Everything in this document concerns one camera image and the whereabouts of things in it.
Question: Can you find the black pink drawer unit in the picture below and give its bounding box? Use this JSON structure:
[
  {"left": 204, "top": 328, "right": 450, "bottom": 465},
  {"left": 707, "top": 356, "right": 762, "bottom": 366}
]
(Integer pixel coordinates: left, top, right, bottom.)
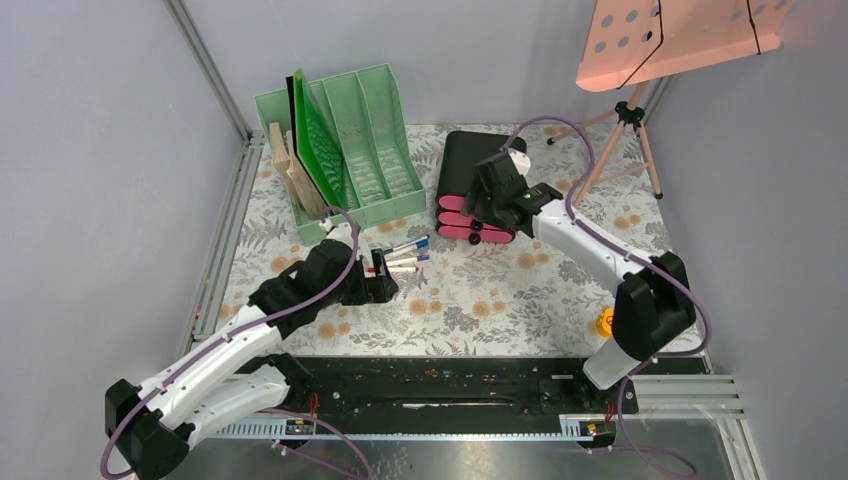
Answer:
[{"left": 436, "top": 130, "right": 516, "bottom": 246}]

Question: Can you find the purple 52-storey treehouse book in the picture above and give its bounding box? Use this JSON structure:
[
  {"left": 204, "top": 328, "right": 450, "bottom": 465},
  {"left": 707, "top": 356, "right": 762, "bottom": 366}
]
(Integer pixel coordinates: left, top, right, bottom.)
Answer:
[{"left": 285, "top": 130, "right": 327, "bottom": 220}]

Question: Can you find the green transparent plastic folder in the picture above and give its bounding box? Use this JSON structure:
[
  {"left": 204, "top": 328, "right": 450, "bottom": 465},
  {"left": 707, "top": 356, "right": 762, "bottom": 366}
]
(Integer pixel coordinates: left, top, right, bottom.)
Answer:
[{"left": 294, "top": 69, "right": 347, "bottom": 208}]

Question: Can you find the green 104-storey treehouse book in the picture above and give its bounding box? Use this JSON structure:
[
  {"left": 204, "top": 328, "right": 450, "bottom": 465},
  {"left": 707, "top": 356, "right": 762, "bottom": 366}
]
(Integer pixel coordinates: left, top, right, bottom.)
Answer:
[{"left": 268, "top": 122, "right": 306, "bottom": 210}]

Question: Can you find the white AVE notebook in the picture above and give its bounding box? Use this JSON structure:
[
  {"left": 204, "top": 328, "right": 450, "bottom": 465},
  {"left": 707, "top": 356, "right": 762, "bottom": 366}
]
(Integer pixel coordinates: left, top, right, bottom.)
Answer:
[{"left": 285, "top": 75, "right": 336, "bottom": 205}]

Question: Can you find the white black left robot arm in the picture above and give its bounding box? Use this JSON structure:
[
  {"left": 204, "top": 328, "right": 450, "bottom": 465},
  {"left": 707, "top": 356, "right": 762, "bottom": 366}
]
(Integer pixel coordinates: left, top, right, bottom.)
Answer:
[{"left": 101, "top": 221, "right": 399, "bottom": 479}]

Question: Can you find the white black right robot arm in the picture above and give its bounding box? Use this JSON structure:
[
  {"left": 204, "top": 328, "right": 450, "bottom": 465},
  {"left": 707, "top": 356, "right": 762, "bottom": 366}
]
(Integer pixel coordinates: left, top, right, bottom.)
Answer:
[{"left": 462, "top": 149, "right": 696, "bottom": 412}]

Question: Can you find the red capped marker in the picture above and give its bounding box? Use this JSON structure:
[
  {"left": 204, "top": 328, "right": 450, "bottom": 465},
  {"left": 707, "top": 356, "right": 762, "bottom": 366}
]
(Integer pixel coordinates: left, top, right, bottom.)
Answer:
[{"left": 387, "top": 266, "right": 420, "bottom": 275}]

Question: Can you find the white marker pen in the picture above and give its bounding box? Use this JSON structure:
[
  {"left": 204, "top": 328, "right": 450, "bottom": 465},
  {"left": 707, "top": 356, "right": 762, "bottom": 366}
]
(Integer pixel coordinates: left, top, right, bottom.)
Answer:
[{"left": 387, "top": 255, "right": 430, "bottom": 268}]

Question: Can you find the blue capped marker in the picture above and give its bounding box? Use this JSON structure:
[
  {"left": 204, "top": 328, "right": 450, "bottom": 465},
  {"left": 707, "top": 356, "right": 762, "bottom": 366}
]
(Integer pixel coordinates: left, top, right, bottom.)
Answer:
[{"left": 383, "top": 235, "right": 430, "bottom": 258}]

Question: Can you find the floral table mat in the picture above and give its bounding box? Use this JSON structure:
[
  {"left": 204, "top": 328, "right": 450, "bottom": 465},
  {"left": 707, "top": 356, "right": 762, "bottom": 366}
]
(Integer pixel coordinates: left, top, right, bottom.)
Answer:
[{"left": 217, "top": 124, "right": 673, "bottom": 357}]

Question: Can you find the mint green file organizer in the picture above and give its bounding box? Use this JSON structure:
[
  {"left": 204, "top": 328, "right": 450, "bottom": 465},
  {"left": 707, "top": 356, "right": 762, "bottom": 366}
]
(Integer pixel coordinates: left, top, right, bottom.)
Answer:
[{"left": 254, "top": 64, "right": 426, "bottom": 245}]

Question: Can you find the yellow blue green toy block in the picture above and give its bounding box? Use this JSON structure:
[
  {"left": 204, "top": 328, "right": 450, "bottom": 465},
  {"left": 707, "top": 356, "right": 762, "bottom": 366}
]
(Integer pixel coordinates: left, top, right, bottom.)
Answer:
[{"left": 595, "top": 307, "right": 615, "bottom": 338}]

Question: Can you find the pink music stand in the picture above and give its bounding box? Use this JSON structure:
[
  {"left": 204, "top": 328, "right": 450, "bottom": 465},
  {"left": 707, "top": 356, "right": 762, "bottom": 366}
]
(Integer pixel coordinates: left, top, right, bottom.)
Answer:
[{"left": 574, "top": 0, "right": 790, "bottom": 204}]

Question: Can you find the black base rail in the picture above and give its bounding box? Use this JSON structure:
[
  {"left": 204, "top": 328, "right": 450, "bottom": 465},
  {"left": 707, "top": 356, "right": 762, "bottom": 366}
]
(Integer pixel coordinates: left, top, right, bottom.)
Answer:
[{"left": 198, "top": 354, "right": 737, "bottom": 444}]

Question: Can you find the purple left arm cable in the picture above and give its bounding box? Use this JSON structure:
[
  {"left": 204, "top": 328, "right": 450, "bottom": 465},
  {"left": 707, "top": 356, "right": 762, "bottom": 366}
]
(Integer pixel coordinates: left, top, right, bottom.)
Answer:
[{"left": 99, "top": 205, "right": 376, "bottom": 480}]

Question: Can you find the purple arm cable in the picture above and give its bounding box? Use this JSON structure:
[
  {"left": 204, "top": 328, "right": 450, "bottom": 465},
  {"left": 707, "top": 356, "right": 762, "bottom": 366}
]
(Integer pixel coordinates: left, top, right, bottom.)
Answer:
[
  {"left": 504, "top": 116, "right": 715, "bottom": 480},
  {"left": 99, "top": 205, "right": 376, "bottom": 480}
]

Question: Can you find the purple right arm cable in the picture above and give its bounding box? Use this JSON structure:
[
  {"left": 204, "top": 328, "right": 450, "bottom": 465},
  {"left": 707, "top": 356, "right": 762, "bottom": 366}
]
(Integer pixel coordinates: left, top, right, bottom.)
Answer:
[{"left": 504, "top": 116, "right": 715, "bottom": 480}]

